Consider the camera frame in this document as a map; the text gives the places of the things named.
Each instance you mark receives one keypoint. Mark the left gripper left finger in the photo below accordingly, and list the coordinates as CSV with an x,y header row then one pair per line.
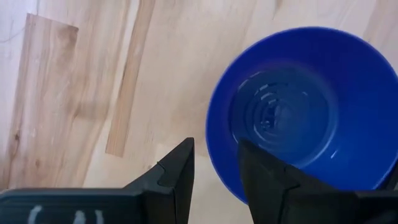
x,y
161,193

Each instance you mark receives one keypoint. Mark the blue plastic mini bowl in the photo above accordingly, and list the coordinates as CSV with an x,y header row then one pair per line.
x,y
342,77

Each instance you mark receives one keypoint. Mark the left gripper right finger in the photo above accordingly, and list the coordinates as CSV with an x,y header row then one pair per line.
x,y
280,196

